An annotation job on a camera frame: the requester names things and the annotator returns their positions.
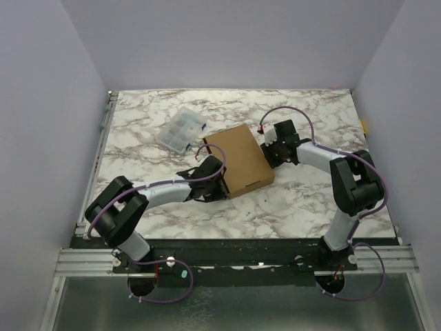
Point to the clear plastic screw organizer box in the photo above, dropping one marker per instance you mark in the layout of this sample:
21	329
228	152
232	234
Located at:
181	130

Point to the brown cardboard box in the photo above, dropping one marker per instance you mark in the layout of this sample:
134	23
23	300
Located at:
246	166

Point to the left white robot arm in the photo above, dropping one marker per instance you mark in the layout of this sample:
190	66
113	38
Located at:
115	213

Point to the yellow tape piece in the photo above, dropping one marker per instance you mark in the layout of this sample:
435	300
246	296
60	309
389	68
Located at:
363	126

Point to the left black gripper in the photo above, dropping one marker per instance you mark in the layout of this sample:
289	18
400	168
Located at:
219	194

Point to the aluminium front extrusion rail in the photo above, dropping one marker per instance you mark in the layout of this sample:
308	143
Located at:
97	263

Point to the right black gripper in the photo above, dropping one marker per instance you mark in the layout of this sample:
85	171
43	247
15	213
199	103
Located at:
270	154

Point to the aluminium side rail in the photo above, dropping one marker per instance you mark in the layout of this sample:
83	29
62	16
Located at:
104	130

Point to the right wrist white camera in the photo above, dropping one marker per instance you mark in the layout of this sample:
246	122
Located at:
269	134

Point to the black metal base rail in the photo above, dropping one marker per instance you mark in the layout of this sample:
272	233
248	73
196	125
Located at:
234	279

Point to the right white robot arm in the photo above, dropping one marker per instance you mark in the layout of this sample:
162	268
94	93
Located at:
356	186

